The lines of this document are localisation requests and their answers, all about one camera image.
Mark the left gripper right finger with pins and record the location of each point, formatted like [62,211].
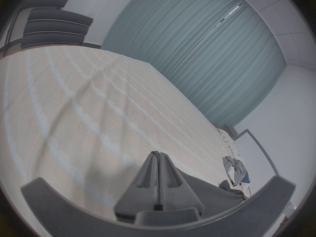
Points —
[177,191]

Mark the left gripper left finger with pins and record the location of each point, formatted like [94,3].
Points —
[138,194]

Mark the black T-shirt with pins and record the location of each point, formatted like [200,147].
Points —
[212,194]

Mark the pile of clothes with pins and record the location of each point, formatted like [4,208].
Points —
[237,171]

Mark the bed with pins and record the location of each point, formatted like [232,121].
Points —
[98,107]

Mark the white printed pillow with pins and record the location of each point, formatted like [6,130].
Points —
[230,144]

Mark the grey bedside table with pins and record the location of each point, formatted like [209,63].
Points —
[229,129]

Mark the blue-green curtain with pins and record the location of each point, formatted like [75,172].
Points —
[234,70]
[160,28]

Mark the black chest of drawers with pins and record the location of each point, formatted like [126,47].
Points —
[54,26]

